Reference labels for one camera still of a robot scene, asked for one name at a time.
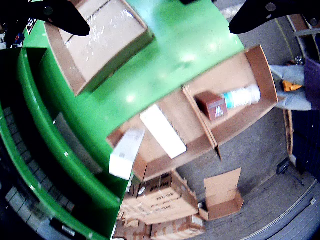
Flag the purple shirt torso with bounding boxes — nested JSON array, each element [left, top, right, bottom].
[[303, 57, 320, 111]]

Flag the black white patterned sticker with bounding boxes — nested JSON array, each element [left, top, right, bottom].
[[26, 17, 36, 34]]

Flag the black device on rod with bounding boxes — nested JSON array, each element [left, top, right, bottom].
[[276, 158, 305, 187]]

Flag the flat open cardboard box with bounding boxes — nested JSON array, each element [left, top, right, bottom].
[[198, 167, 245, 221]]

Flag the grey roller shutter door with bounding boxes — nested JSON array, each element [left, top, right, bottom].
[[189, 179, 320, 240]]

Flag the wooden frame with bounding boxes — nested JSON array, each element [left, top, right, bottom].
[[284, 109, 295, 156]]

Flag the red-brown carton box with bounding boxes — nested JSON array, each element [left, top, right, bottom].
[[194, 91, 229, 122]]

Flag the blue jeans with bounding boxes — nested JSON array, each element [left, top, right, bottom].
[[269, 64, 313, 111]]

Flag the green metal shelf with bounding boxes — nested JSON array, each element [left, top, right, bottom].
[[0, 47, 129, 240]]

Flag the cardboard tray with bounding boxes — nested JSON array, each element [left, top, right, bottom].
[[43, 0, 155, 97]]

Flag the taped brown cardboard box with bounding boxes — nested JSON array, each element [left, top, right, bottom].
[[149, 214, 207, 240]]

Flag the yellow printed tool handle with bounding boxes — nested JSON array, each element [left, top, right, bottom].
[[282, 80, 303, 92]]

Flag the strapped printed cardboard box stack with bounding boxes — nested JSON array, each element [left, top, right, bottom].
[[119, 169, 201, 226]]

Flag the small white carton box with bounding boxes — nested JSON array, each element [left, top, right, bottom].
[[139, 104, 188, 160]]

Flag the tall white carton box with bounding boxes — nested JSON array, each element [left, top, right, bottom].
[[108, 127, 146, 180]]

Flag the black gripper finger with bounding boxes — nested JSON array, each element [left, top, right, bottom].
[[0, 0, 91, 37], [228, 0, 320, 35]]

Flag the open cardboard box with flap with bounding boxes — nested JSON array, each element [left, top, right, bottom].
[[181, 44, 280, 162]]

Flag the white plastic bottle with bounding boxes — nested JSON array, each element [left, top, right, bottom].
[[221, 84, 261, 110]]

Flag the blue panel partition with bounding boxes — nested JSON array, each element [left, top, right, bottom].
[[291, 109, 320, 176]]

